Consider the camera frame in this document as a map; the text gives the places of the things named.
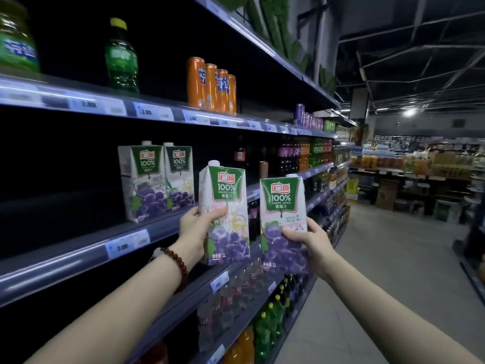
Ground goods display stand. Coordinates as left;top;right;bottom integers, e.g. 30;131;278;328
348;142;485;224

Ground person's right forearm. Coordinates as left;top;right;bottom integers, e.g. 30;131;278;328
322;257;485;364

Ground red drink bottles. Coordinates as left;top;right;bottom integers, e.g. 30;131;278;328
142;341;169;364

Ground dark red bead bracelet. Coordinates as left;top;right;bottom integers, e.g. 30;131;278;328
160;247;189;292

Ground assorted bottled drinks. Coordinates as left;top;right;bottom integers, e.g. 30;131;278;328
303;162;351;247

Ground person's left forearm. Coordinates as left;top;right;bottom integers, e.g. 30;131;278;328
24;250;196;364

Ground tall orange soda can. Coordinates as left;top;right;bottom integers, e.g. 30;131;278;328
204;63;219;112
186;56;207;110
227;74;237;115
216;68;230;113

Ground grape juice carton pair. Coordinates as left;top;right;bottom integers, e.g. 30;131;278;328
198;159;252;266
163;142;196;212
117;141;168;223
259;173;310;277

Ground small yellow soda bottle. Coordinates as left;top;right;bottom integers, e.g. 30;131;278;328
0;0;40;72

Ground person's left hand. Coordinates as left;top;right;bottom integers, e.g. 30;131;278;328
177;205;229;271

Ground brown cardboard box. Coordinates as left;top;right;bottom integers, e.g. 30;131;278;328
375;179;399;211

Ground dark store rack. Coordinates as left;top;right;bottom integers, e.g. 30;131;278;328
452;193;485;304

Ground orange drink bottles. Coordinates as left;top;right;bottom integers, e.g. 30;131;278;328
222;325;255;364

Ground row of purple label bottles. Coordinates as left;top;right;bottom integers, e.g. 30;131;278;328
247;199;262;242

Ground row of clear bottles red labels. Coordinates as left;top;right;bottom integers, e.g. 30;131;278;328
196;257;266;352

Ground small green soda bottle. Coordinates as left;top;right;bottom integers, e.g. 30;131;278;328
104;17;140;94

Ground row of assorted soda bottles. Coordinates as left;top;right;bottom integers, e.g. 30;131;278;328
277;136;334;175

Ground person's right hand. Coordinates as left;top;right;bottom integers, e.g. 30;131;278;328
281;218;338;282

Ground row of green soda bottles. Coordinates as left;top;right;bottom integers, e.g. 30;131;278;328
253;275;304;362

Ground dark bottle red label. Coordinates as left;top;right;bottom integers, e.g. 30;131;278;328
233;136;248;175

